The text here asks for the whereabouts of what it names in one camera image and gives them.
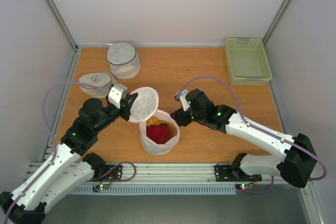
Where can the yellow garment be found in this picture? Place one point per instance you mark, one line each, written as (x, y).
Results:
(155, 120)

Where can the grey-zip mesh laundry bag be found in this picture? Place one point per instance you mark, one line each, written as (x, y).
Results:
(123, 60)

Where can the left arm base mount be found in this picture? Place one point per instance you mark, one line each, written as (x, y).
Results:
(107, 172)

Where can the grey slotted cable duct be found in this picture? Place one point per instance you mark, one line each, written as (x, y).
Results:
(143, 190)

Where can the beige-zip mesh laundry bag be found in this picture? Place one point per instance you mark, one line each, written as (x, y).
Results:
(98, 83)

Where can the green plastic basket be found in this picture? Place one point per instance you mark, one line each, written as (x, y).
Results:
(247, 62)

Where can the aluminium front rail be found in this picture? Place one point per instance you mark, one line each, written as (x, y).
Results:
(175, 173)

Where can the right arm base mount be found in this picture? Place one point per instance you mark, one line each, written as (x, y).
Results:
(225, 172)

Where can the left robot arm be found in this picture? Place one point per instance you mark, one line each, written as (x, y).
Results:
(68, 166)

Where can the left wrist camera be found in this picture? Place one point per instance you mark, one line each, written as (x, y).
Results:
(116, 94)

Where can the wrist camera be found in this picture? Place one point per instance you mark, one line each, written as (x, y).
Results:
(116, 94)
(181, 97)

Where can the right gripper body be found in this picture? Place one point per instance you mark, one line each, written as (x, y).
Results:
(182, 117)

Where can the pink-zip mesh laundry bag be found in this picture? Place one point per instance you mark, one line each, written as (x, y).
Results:
(145, 106)

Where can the red bra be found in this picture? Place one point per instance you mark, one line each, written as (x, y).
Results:
(160, 133)

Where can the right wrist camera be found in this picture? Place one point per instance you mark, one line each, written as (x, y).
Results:
(181, 97)

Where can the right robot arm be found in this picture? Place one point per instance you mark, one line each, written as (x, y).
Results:
(290, 157)

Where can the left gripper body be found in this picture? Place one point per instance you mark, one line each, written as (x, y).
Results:
(125, 111)

